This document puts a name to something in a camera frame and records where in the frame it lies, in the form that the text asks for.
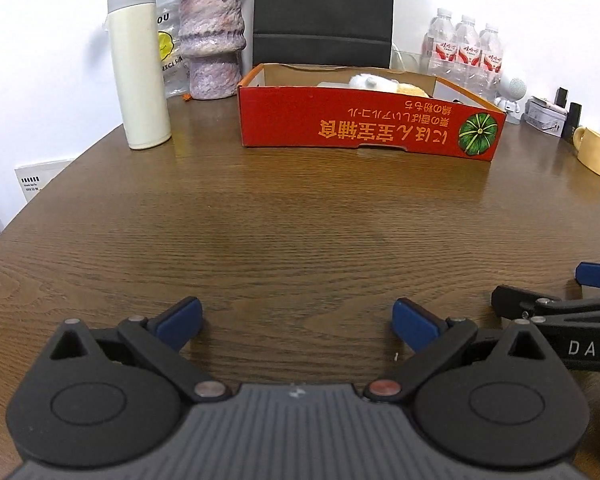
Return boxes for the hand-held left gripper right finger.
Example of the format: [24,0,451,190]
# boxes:
[365,298,551,403]

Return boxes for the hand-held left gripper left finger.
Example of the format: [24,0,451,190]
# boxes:
[50,296,231,403]

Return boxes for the red cardboard box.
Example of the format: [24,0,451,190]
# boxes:
[237,63,508,162]

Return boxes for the white and orange plush toy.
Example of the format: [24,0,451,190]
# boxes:
[347,73,431,98]

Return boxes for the wooden desktop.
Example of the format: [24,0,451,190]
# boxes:
[0,67,600,480]

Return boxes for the yellow cup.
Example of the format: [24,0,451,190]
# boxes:
[573,127,600,179]

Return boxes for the small printed tin box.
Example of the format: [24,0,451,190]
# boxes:
[522,95,568,133]

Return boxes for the white astronaut figure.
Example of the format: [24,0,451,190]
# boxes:
[495,77,528,125]

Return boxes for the red label water bottle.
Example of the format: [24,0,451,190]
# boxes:
[477,23,503,101]
[452,15,483,88]
[422,8,456,78]

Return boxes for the white thermos bottle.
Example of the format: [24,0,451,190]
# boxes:
[105,0,173,151]

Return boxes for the clear smiley plastic bag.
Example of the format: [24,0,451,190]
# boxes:
[155,2,191,98]

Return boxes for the clear glass cup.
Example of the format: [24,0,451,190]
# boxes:
[390,45,426,73]

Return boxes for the pink mottled vase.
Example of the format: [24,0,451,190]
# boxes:
[176,0,246,101]

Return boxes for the black paper bag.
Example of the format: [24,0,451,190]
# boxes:
[252,0,396,70]

